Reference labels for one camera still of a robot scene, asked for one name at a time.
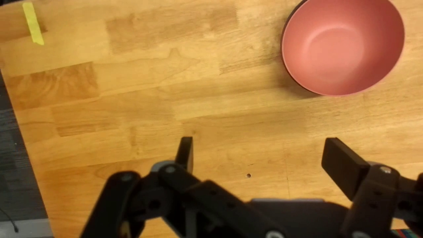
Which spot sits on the yellow tape strip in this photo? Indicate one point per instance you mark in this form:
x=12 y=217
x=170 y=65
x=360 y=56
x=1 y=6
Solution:
x=34 y=23

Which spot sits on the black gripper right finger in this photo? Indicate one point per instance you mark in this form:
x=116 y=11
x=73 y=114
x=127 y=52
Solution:
x=375 y=194

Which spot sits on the pink bowl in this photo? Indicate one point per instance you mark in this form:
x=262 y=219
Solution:
x=344 y=44

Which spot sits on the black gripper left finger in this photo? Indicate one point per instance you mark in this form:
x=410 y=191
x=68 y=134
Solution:
x=186 y=199

